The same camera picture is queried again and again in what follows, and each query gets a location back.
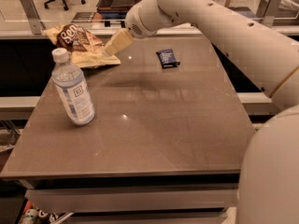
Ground cans under table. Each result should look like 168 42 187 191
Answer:
18 202 60 224

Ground brown chip bag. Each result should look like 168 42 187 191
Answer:
44 23 121 68

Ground left metal glass bracket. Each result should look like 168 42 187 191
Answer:
20 0 45 35

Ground metal glass bracket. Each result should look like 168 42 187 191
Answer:
261 0 281 28
20 0 45 35

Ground grey table drawer unit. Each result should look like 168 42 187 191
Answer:
21 172 239 224

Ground clear plastic water bottle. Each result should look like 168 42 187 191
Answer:
51 48 95 126

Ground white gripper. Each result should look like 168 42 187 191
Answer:
102 4 153 57

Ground right metal glass bracket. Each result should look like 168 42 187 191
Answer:
261 0 281 28

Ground dark blue snack bar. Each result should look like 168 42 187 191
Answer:
156 49 180 68

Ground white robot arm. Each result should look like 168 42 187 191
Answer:
103 0 299 224

